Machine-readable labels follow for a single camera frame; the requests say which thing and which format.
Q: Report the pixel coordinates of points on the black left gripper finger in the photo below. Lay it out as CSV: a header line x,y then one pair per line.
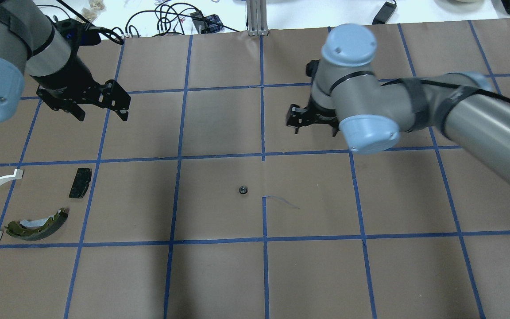
x,y
72,108
112,96

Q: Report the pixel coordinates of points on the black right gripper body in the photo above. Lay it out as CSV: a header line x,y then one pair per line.
x,y
320,112

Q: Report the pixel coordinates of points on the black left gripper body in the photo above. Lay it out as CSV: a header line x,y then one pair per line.
x,y
65,73

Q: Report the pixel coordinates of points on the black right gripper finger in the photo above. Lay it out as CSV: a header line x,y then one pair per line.
x,y
297,118
335,130

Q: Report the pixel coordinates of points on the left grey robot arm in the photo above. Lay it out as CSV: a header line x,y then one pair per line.
x,y
32,44

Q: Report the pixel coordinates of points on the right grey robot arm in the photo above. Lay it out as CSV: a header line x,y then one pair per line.
x,y
346,95

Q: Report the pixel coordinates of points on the black brake pad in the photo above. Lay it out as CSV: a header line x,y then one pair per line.
x,y
81,182

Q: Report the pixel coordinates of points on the black power adapter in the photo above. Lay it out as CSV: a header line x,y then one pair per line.
x,y
385,12

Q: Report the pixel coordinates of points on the green brake shoe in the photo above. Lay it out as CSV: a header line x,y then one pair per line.
x,y
35,230

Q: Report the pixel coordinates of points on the aluminium frame post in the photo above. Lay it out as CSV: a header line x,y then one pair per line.
x,y
257,17

